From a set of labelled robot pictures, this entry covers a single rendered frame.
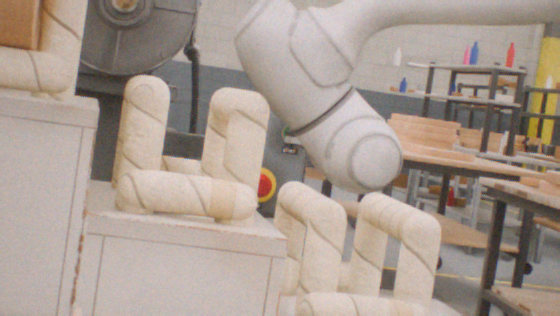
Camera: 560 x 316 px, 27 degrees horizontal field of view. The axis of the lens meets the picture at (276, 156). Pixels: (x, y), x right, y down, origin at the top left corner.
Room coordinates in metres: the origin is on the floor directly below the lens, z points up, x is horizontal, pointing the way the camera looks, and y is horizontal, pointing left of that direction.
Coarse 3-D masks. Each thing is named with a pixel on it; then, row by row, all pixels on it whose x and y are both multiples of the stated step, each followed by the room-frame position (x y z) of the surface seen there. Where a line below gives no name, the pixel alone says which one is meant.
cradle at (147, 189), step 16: (128, 176) 0.93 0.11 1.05; (144, 176) 0.93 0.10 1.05; (160, 176) 0.93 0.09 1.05; (176, 176) 0.94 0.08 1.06; (192, 176) 0.94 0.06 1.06; (128, 192) 0.93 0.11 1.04; (144, 192) 0.93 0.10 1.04; (160, 192) 0.93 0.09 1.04; (176, 192) 0.93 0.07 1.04; (192, 192) 0.93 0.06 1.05; (208, 192) 0.93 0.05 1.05; (224, 192) 0.94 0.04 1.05; (240, 192) 0.94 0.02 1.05; (144, 208) 0.94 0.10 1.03; (160, 208) 0.93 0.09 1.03; (176, 208) 0.93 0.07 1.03; (192, 208) 0.93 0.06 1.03; (208, 208) 0.94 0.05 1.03; (224, 208) 0.94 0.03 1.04; (240, 208) 0.94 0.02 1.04; (256, 208) 0.95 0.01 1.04
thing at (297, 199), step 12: (288, 192) 1.10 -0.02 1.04; (300, 192) 1.06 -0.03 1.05; (312, 192) 1.04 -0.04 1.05; (288, 204) 1.08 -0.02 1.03; (300, 204) 1.02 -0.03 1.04; (312, 204) 0.99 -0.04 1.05; (324, 204) 0.97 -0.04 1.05; (336, 204) 0.97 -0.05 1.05; (300, 216) 1.02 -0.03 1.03; (312, 216) 0.97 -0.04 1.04; (324, 216) 0.96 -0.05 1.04; (336, 216) 0.96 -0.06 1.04
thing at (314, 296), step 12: (300, 300) 0.97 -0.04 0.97; (312, 300) 0.96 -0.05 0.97; (324, 300) 0.96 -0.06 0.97; (336, 300) 0.96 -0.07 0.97; (348, 300) 0.96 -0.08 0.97; (360, 300) 0.96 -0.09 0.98; (372, 300) 0.97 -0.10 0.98; (384, 300) 0.97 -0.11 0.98; (396, 300) 0.98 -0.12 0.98; (300, 312) 0.96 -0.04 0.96; (312, 312) 0.95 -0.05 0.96; (324, 312) 0.95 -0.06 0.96; (336, 312) 0.95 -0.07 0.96; (348, 312) 0.95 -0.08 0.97; (360, 312) 0.96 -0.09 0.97; (372, 312) 0.96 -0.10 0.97; (384, 312) 0.96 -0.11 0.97; (396, 312) 0.96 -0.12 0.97; (408, 312) 0.97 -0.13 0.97; (420, 312) 0.97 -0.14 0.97
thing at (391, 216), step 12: (360, 204) 1.15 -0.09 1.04; (372, 204) 1.11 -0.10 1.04; (384, 204) 1.08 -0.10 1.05; (396, 204) 1.06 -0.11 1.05; (372, 216) 1.10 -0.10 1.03; (384, 216) 1.06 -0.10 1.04; (396, 216) 1.02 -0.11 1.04; (408, 216) 1.00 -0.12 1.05; (420, 216) 0.98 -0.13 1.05; (432, 216) 0.99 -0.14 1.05; (384, 228) 1.06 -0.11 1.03; (396, 228) 1.01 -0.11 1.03; (408, 228) 0.98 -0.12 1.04; (420, 228) 0.98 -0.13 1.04; (432, 228) 0.98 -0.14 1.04
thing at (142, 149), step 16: (144, 96) 0.94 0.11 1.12; (128, 112) 0.95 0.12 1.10; (144, 112) 0.94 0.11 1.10; (160, 112) 0.94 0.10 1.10; (128, 128) 0.94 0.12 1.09; (144, 128) 0.94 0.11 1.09; (160, 128) 0.94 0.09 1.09; (128, 144) 0.94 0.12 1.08; (144, 144) 0.94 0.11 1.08; (160, 144) 0.94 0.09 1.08; (128, 160) 0.94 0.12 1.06; (144, 160) 0.94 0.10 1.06; (160, 160) 0.95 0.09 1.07; (128, 208) 0.94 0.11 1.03
